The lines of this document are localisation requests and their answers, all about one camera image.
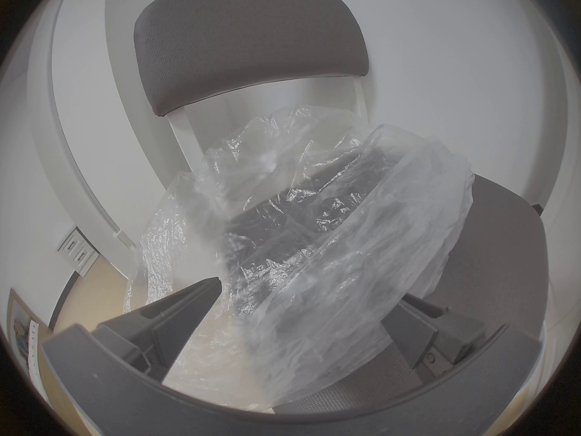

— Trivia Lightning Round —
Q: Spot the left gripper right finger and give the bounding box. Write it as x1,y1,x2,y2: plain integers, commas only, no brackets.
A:
380,292,489,379

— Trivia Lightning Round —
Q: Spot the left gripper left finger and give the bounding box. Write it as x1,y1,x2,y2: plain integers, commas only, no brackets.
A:
97,276,222,373

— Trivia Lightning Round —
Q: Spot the clear plastic bag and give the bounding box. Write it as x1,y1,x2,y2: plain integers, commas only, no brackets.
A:
123,105,475,412

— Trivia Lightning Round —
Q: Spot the grey padded white chair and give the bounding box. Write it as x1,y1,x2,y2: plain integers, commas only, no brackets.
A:
134,0,551,414

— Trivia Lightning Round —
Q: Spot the white wall socket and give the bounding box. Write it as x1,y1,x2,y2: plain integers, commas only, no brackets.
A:
57,226,100,277

